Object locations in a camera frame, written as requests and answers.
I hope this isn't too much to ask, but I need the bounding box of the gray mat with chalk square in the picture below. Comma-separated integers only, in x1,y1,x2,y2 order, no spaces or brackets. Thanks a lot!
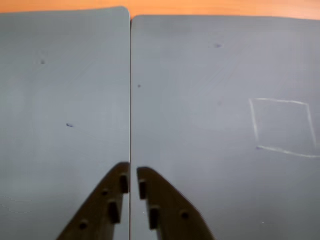
130,14,320,240

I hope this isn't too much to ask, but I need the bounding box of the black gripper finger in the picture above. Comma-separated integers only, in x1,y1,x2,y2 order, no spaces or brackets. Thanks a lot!
136,166,217,240
56,161,131,240

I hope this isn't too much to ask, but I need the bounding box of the gray mat under box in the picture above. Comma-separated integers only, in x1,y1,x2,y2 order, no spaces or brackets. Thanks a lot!
0,6,132,240

